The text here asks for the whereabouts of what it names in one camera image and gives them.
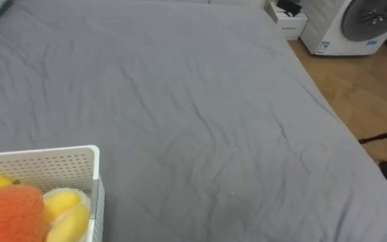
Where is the grey bed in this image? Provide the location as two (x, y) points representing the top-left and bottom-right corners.
(0, 0), (387, 242)

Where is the white cardboard box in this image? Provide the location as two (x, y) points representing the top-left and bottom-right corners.
(264, 1), (309, 41)

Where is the white perforated plastic basket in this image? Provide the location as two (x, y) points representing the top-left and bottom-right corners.
(0, 145), (106, 242)

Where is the black device on box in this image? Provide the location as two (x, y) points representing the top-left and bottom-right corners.
(276, 0), (303, 17)

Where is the yellow banana soft toy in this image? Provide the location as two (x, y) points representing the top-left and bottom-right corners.
(42, 188), (92, 242)

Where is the white washing machine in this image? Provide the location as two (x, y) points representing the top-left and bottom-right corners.
(300, 0), (387, 56)

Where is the orange fruit soft toy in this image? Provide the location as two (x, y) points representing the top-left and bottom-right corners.
(0, 184), (48, 242)

